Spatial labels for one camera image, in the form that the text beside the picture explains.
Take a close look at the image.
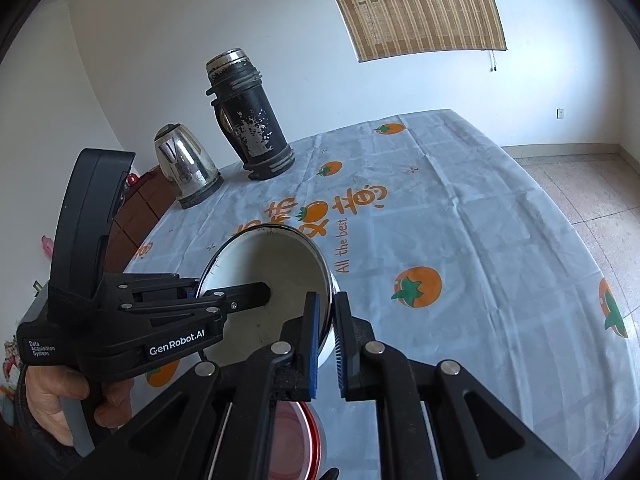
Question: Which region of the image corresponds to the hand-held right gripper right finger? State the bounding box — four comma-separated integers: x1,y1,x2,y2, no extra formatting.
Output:
334,291,583,480

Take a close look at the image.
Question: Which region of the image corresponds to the brown wooden sideboard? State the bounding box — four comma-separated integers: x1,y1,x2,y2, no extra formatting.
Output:
105,167,173,273

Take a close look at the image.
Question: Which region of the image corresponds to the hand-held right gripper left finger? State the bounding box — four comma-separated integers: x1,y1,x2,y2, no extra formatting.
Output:
67,291,322,480

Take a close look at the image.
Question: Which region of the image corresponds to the bamboo window blind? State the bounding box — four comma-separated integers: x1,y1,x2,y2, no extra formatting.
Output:
318,0,509,63

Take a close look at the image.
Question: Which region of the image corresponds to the person's left hand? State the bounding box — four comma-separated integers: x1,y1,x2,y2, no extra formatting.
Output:
25,365,135,448

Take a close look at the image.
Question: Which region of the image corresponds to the white enamel bowl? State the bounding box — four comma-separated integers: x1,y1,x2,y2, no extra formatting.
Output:
192,224,341,368

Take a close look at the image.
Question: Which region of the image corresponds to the red plastic bowl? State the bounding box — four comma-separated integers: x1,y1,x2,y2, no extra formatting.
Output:
272,400,323,480

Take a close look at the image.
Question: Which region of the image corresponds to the worn black thermos flask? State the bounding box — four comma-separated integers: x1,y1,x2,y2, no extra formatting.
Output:
205,49,296,181

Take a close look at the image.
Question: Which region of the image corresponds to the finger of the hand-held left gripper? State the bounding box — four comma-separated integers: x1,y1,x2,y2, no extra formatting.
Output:
120,282,272,318
102,273,200,306

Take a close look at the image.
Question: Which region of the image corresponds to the stainless steel electric kettle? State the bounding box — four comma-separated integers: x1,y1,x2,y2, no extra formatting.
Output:
153,123,224,210

